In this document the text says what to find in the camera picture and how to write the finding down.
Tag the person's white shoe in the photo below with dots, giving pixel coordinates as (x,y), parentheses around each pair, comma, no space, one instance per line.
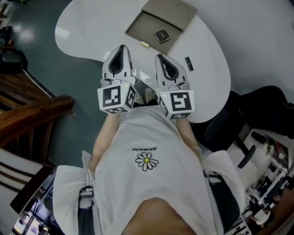
(139,98)
(149,95)

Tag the person's right forearm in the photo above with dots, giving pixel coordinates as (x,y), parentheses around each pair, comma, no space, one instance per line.
(189,137)

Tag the black lipstick tube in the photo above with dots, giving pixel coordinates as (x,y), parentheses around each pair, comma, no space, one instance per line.
(189,63)

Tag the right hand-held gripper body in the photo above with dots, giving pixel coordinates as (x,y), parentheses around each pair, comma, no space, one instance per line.
(181,101)

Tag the white curved table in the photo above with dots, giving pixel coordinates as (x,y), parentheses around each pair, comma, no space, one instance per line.
(92,29)

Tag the tan gift box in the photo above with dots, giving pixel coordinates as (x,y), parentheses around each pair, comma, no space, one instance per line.
(147,25)

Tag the wooden staircase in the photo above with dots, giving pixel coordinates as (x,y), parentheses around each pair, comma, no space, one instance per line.
(29,114)

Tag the small black compact case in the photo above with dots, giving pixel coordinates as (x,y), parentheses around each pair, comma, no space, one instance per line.
(162,36)

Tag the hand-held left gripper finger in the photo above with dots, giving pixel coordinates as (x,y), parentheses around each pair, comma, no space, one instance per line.
(128,68)
(105,70)

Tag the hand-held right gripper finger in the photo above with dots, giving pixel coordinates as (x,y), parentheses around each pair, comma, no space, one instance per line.
(182,74)
(159,75)

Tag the black office chair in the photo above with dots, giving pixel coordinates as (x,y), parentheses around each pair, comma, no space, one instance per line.
(257,107)

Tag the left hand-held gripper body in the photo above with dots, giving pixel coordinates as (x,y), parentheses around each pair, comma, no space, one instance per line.
(111,96)

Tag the person's left forearm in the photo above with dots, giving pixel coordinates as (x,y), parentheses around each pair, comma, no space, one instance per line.
(105,140)

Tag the grey shelf unit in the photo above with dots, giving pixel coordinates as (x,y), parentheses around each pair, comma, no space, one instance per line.
(275,174)

